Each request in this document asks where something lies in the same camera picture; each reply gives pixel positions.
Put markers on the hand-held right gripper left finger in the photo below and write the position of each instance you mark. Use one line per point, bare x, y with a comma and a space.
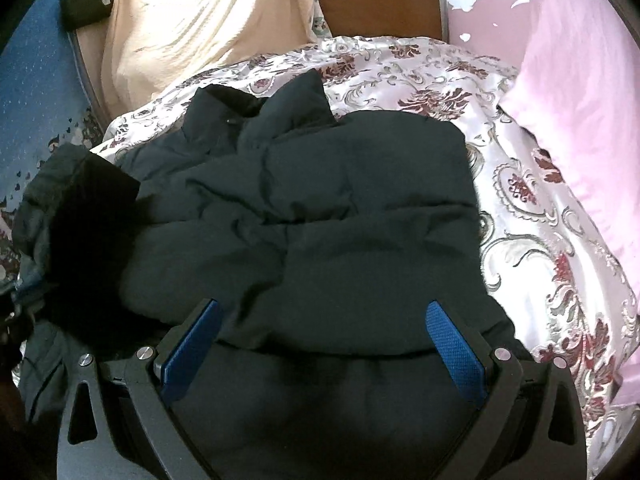
192, 350

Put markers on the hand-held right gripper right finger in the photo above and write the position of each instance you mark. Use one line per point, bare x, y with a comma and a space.
452, 350

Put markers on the dark padded jacket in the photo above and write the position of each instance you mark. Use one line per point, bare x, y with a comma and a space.
325, 210

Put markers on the floral satin bedspread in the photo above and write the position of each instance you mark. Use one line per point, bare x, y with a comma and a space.
525, 210

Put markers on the pink pillow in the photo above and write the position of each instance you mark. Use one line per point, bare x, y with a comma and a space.
590, 110

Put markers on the blue patterned rug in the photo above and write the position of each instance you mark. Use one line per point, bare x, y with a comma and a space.
40, 90

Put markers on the wooden bed base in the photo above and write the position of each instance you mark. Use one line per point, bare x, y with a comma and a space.
92, 60

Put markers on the beige fleece blanket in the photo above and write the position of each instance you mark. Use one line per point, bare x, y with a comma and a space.
200, 20

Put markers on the brown wooden headboard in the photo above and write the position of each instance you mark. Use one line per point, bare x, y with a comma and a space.
380, 5

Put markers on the black tote bag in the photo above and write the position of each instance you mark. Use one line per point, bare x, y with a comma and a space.
85, 5

